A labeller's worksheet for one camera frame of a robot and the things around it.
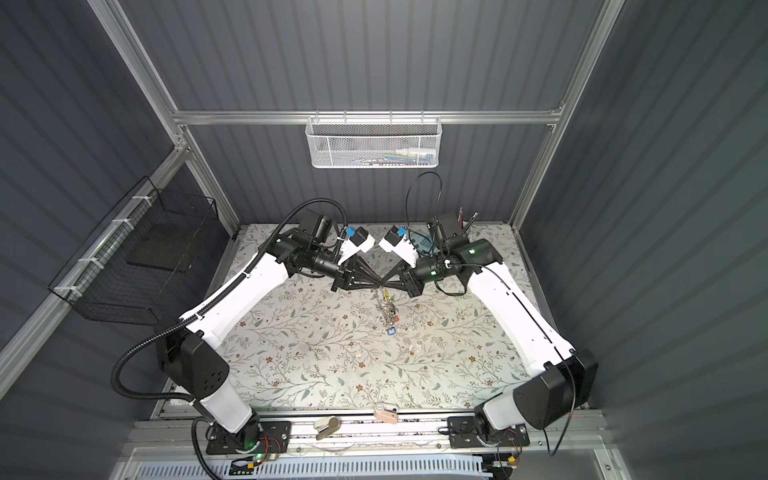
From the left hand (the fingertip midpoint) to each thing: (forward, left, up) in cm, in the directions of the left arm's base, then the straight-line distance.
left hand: (379, 282), depth 70 cm
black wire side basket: (+11, +58, 0) cm, 59 cm away
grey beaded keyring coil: (-5, -2, -6) cm, 8 cm away
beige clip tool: (-24, +15, -27) cm, 39 cm away
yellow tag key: (+16, -3, -30) cm, 34 cm away
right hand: (-1, -2, 0) cm, 2 cm away
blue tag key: (-6, -3, -14) cm, 16 cm away
